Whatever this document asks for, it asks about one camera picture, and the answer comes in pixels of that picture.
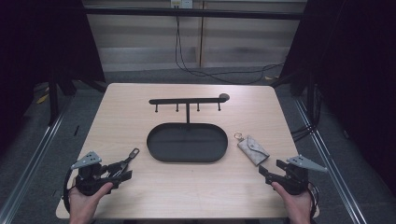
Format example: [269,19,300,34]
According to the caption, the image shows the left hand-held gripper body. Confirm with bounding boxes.
[70,151,114,197]

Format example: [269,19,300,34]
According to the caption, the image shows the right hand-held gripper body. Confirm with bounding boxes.
[280,154,329,196]

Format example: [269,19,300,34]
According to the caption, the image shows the black keychain clip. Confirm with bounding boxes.
[112,147,141,177]

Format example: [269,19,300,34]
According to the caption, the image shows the grey key pouch with ring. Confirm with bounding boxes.
[233,131,271,167]

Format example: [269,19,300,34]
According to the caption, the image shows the black key rack with tray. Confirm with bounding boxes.
[146,92,231,164]

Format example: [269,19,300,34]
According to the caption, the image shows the person's left hand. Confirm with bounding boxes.
[68,181,115,224]

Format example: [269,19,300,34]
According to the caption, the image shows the person's right hand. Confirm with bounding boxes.
[270,181,313,224]

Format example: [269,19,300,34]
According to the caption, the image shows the black stand legs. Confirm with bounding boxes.
[270,69,317,125]
[46,69,109,127]

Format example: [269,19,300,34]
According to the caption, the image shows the yellow floor tape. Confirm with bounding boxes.
[35,92,50,105]

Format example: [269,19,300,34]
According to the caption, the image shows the dark curtain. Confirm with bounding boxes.
[279,0,396,190]
[0,0,106,157]

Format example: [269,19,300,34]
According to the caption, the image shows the black horizontal bar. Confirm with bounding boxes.
[83,7,305,21]

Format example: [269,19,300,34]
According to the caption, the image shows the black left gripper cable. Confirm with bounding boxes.
[63,167,78,216]

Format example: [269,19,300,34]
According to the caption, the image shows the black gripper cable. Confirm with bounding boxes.
[307,181,321,220]
[63,167,78,216]

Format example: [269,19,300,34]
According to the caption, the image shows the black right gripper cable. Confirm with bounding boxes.
[307,181,321,220]

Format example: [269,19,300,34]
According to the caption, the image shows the metal floor rail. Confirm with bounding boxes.
[293,96,370,224]
[0,92,76,224]

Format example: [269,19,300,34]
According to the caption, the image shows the bundle of black cables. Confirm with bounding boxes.
[290,123,316,144]

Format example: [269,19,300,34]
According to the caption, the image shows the long black floor cable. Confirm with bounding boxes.
[174,15,286,86]

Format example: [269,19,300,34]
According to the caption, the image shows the white wall socket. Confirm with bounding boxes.
[169,0,194,9]

